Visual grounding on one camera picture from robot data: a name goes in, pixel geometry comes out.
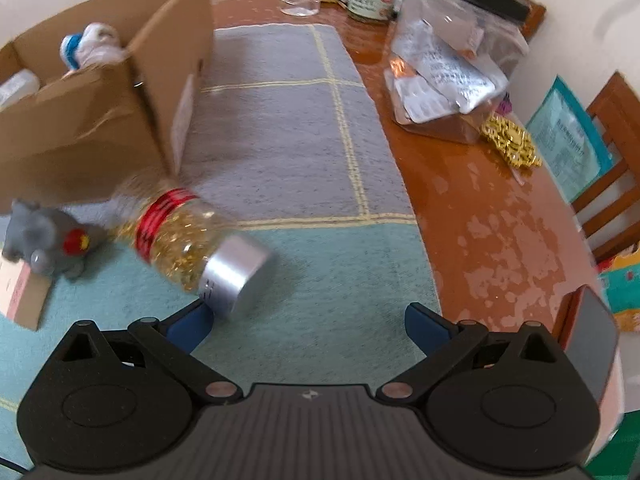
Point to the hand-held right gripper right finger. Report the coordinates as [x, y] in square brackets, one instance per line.
[425, 327]

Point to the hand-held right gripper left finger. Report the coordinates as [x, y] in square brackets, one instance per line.
[191, 326]

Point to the gold capsule bottle silver cap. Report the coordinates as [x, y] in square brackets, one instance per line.
[185, 240]

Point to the brown cardboard box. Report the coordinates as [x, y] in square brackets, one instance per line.
[100, 110]

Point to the white sock with blue stripe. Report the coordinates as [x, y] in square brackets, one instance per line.
[97, 42]

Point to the dark smartphone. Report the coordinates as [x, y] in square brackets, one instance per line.
[595, 340]

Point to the pink cardboard box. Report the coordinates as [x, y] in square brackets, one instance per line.
[20, 295]

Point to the grey elephant toy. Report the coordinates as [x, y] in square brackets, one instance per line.
[40, 235]

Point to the teal and grey checked mat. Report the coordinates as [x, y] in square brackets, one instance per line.
[300, 160]

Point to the teal printed paper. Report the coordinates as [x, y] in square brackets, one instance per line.
[565, 140]

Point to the wooden chair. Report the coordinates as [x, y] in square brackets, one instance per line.
[612, 170]

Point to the large clear container black lid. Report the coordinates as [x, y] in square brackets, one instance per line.
[495, 35]

